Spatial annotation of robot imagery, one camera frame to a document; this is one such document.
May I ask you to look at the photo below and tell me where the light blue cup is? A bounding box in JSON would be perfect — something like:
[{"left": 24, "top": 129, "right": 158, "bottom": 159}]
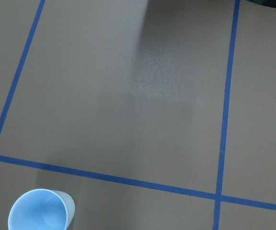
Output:
[{"left": 8, "top": 188, "right": 75, "bottom": 230}]

